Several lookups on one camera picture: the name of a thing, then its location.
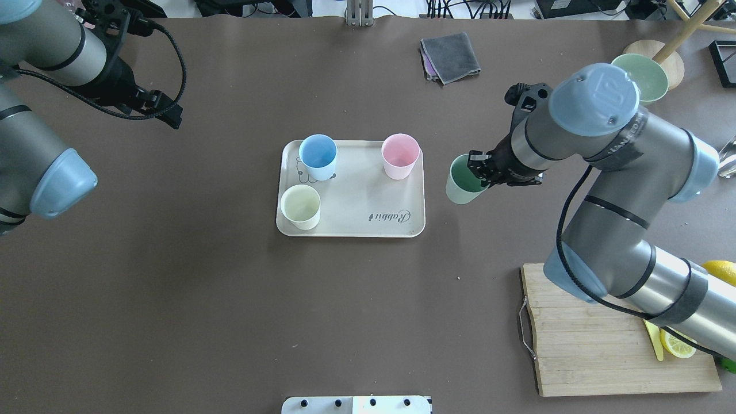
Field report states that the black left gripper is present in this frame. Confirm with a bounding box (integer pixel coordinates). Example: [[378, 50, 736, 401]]
[[75, 1, 182, 129]]

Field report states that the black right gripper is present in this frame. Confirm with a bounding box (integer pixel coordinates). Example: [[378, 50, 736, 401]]
[[467, 82, 552, 187]]

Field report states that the green cup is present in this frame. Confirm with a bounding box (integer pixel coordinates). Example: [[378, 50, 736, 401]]
[[445, 154, 488, 205]]

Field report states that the pink cup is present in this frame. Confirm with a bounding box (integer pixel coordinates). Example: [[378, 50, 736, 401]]
[[381, 133, 421, 180]]

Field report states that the blue cup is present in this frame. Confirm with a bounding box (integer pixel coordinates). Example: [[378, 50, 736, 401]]
[[298, 134, 338, 181]]

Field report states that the cream cup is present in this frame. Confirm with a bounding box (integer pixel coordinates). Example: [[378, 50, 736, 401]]
[[279, 184, 321, 231]]

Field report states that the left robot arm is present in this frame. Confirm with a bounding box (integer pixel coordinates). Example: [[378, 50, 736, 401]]
[[1, 1, 187, 235]]

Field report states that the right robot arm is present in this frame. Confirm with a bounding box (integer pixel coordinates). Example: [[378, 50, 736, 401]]
[[467, 63, 735, 359]]

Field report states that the beige rabbit tray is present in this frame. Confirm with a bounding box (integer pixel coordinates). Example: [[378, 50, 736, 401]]
[[275, 140, 426, 237]]

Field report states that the purple cloth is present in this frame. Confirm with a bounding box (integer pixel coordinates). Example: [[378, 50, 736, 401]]
[[420, 49, 439, 82]]

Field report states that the grey folded cloth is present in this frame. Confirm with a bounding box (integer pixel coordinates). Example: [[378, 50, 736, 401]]
[[420, 32, 481, 86]]

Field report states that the green bowl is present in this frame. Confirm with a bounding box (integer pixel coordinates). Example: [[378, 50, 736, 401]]
[[612, 54, 669, 105]]

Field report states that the wooden cutting board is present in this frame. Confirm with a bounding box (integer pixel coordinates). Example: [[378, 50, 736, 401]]
[[518, 263, 721, 397]]

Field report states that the wooden stand base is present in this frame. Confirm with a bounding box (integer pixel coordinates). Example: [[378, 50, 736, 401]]
[[623, 40, 684, 91]]

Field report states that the yellow plastic knife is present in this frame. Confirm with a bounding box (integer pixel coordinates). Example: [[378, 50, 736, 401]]
[[643, 320, 664, 362]]

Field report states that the metal scoop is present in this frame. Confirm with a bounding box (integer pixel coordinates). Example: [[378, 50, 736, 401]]
[[718, 137, 735, 178]]

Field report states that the whole yellow lemon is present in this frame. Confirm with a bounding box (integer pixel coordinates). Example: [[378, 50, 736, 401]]
[[702, 260, 736, 286]]

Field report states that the green lime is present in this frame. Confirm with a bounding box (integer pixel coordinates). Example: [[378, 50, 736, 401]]
[[716, 357, 736, 374]]

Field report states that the aluminium frame post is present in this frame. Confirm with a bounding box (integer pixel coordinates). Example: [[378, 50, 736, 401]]
[[345, 0, 374, 27]]

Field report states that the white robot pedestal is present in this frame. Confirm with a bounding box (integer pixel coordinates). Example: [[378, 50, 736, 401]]
[[281, 395, 433, 413]]

